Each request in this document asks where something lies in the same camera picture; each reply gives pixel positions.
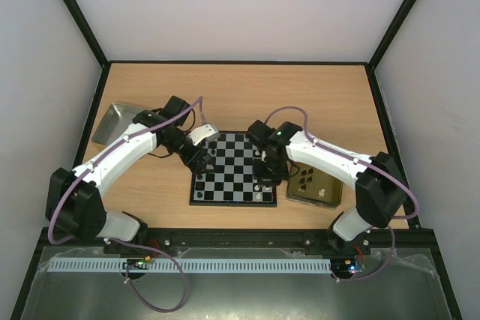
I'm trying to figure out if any black grey chess board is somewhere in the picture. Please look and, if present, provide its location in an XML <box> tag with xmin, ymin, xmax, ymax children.
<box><xmin>189</xmin><ymin>131</ymin><xmax>277</xmax><ymax>208</ymax></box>

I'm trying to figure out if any gold metal tin tray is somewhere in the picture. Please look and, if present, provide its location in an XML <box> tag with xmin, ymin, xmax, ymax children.
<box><xmin>285</xmin><ymin>163</ymin><xmax>343</xmax><ymax>209</ymax></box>

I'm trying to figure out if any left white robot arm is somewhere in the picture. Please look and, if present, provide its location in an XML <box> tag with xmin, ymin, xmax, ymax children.
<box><xmin>46</xmin><ymin>97</ymin><xmax>220</xmax><ymax>244</ymax></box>

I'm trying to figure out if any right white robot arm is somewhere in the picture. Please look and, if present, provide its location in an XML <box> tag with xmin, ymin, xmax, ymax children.
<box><xmin>247</xmin><ymin>120</ymin><xmax>408</xmax><ymax>254</ymax></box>

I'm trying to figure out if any silver tin lid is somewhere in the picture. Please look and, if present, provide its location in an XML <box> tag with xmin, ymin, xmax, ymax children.
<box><xmin>91</xmin><ymin>103</ymin><xmax>144</xmax><ymax>146</ymax></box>

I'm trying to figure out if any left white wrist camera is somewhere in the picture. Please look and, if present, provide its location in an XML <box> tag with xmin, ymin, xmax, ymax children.
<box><xmin>187</xmin><ymin>123</ymin><xmax>221</xmax><ymax>146</ymax></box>

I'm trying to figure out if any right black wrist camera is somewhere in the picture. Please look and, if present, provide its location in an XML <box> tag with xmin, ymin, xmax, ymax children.
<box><xmin>246</xmin><ymin>120</ymin><xmax>275</xmax><ymax>148</ymax></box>

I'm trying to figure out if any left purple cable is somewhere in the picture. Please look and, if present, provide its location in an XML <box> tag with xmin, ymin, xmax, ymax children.
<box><xmin>47</xmin><ymin>95</ymin><xmax>206</xmax><ymax>313</ymax></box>

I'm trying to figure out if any purple cable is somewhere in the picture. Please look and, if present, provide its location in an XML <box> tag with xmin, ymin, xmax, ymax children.
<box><xmin>47</xmin><ymin>95</ymin><xmax>206</xmax><ymax>313</ymax></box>
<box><xmin>264</xmin><ymin>106</ymin><xmax>420</xmax><ymax>283</ymax></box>

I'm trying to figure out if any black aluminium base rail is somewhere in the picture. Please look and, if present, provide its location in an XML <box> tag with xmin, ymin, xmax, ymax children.
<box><xmin>103</xmin><ymin>226</ymin><xmax>372</xmax><ymax>257</ymax></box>

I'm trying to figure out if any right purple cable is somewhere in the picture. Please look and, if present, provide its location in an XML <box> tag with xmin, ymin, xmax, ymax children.
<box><xmin>264</xmin><ymin>106</ymin><xmax>420</xmax><ymax>283</ymax></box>

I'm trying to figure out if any white slotted cable duct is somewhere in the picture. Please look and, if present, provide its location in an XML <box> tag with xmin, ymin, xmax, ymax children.
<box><xmin>46</xmin><ymin>258</ymin><xmax>331</xmax><ymax>274</ymax></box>

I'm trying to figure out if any black enclosure frame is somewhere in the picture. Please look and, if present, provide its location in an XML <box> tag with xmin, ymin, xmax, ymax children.
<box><xmin>10</xmin><ymin>0</ymin><xmax>462</xmax><ymax>319</ymax></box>

